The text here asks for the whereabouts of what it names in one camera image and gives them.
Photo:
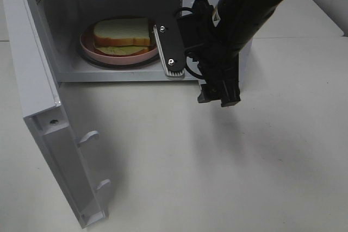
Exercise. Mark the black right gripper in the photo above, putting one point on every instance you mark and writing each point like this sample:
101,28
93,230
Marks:
217,62

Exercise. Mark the sandwich with lettuce and cheese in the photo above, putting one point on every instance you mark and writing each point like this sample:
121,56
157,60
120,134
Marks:
122,36

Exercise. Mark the pink round plate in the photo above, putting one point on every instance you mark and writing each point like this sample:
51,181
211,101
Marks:
86,41

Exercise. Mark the white microwave door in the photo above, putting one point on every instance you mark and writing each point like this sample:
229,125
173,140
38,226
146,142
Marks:
44,114

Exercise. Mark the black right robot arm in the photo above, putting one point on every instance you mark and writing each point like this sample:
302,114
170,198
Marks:
237,21

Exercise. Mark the glass microwave turntable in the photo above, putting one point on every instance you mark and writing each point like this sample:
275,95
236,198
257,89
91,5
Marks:
94,62

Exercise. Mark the white microwave oven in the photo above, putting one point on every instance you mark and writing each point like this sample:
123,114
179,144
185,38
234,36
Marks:
44,35

